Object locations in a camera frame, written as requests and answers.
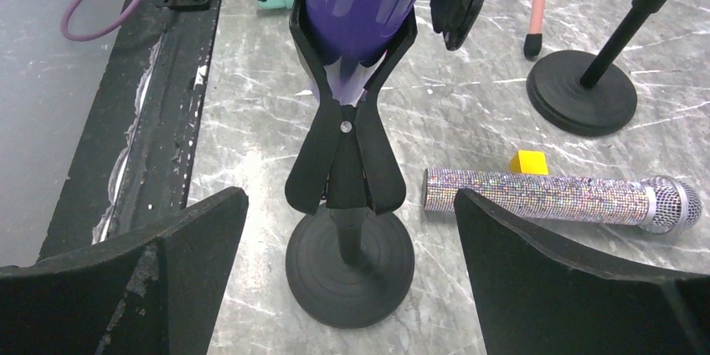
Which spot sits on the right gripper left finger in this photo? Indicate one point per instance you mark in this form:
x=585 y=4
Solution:
x=155 y=290

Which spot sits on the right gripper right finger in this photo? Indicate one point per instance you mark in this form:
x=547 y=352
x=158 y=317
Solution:
x=538 y=292

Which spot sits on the purple microphone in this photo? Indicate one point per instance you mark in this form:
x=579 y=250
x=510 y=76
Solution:
x=351 y=37

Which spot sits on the black round-base clamp stand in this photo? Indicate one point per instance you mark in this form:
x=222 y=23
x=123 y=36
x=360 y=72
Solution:
x=350 y=260

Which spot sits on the pink perforated music stand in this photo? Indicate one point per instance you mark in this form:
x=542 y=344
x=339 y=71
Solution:
x=533 y=41

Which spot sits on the black round-base clip stand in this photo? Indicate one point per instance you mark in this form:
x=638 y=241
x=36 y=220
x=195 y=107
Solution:
x=586 y=94

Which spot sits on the yellow cube near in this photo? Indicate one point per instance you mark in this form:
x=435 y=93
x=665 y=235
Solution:
x=529 y=162

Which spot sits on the glitter silver microphone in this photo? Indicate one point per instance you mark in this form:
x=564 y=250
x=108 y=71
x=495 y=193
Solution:
x=659 y=204

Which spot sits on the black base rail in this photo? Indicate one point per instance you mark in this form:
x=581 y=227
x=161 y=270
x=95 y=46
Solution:
x=135 y=156

